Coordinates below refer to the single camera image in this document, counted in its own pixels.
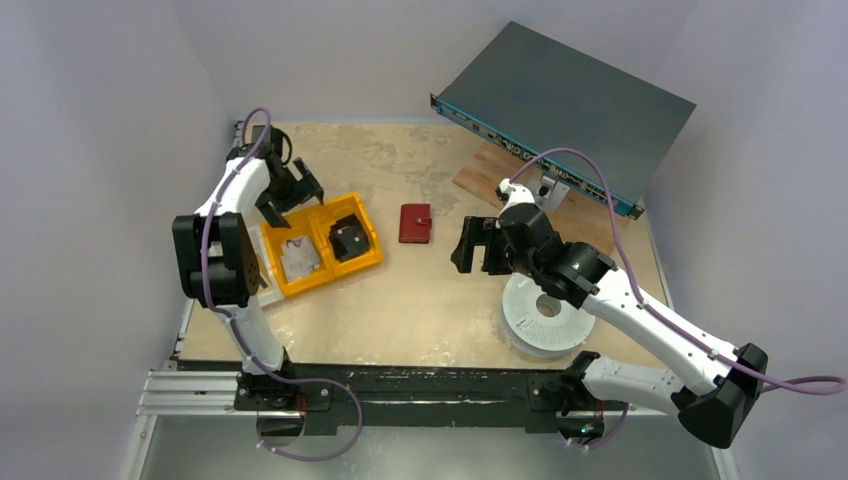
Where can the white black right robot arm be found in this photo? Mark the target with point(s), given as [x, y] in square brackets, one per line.
[708, 384]

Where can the grey blue network switch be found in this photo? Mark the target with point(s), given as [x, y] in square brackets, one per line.
[527, 93]

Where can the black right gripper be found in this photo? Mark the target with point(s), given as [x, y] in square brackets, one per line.
[488, 241]

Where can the red leather card holder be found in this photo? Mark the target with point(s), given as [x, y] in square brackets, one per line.
[415, 223]

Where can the white filament spool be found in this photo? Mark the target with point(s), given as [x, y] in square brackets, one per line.
[540, 325]

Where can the grey metal plate in bin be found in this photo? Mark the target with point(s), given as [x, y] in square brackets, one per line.
[299, 258]

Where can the white plastic bin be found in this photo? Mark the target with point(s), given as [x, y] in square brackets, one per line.
[269, 292]

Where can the black square part in bin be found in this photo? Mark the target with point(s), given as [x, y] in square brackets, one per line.
[348, 238]

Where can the grey metal bracket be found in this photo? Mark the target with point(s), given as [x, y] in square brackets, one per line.
[549, 192]

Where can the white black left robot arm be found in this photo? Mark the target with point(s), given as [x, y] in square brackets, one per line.
[218, 265]

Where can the yellow double compartment bin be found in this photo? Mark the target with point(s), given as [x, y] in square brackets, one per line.
[315, 222]

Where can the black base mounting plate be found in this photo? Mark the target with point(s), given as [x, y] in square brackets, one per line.
[322, 398]

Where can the wooden board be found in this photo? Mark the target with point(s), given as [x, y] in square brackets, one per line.
[577, 217]

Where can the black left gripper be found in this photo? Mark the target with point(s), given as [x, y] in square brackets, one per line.
[302, 192]

